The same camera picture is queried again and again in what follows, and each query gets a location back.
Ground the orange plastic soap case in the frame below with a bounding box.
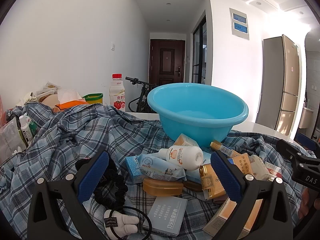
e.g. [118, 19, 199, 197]
[143, 177, 184, 197]

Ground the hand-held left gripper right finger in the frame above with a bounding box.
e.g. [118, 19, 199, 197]
[210, 151, 293, 240]

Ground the yellow printed box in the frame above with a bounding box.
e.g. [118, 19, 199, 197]
[229, 153, 254, 181]

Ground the red and white packet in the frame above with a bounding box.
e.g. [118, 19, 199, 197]
[265, 161, 282, 181]

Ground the black hair tie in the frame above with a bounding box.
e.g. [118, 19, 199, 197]
[110, 206, 152, 240]

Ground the red capped milk drink bottle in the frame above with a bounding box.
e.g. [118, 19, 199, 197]
[109, 74, 126, 113]

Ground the beige small box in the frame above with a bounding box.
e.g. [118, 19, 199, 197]
[174, 133, 200, 148]

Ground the dark blue seat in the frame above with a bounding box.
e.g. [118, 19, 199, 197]
[297, 133, 317, 151]

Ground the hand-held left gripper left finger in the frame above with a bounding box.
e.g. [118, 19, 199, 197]
[27, 150, 110, 240]

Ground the blue plaid shirt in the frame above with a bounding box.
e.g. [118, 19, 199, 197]
[0, 102, 320, 240]

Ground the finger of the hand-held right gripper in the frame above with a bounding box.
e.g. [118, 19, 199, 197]
[276, 139, 317, 167]

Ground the pale blue wet wipes pack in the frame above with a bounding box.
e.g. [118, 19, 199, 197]
[139, 152, 187, 182]

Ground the orange and white box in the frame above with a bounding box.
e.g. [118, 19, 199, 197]
[202, 196, 263, 238]

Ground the white lotion bottle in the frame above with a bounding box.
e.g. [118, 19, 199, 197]
[159, 145, 204, 170]

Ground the black bicycle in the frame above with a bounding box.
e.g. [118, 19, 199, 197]
[125, 77, 157, 113]

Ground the gold cigarette box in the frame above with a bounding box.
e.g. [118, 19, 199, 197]
[199, 164, 227, 200]

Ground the clear snack bag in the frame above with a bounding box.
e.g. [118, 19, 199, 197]
[36, 81, 62, 98]

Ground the person's right hand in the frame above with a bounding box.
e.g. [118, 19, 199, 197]
[298, 188, 320, 221]

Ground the gold capped tube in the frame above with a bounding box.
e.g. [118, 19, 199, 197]
[210, 140, 242, 158]

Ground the black scrunchie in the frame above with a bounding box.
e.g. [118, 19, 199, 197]
[75, 159, 128, 207]

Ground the dark brown door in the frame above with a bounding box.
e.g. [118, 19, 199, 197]
[149, 39, 186, 85]

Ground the yellow cup with green rim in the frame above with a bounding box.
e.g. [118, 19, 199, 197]
[82, 93, 104, 105]

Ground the white plush toy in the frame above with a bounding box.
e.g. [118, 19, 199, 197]
[103, 209, 140, 238]

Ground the light blue plastic basin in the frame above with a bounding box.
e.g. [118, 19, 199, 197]
[147, 83, 249, 148]

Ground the black framed glass door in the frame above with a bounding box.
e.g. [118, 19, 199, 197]
[192, 15, 207, 84]

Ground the grey box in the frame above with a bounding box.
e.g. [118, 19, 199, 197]
[142, 195, 188, 237]

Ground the clear plastic bag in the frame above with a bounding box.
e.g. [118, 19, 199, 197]
[0, 117, 27, 163]

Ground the beige refrigerator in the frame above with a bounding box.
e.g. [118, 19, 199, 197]
[255, 34, 303, 137]

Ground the beige bin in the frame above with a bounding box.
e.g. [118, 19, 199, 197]
[300, 106, 315, 130]

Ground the white wall panel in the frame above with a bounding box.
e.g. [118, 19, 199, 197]
[229, 8, 250, 40]

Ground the orange tissue pack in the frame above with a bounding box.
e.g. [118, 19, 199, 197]
[54, 89, 90, 112]

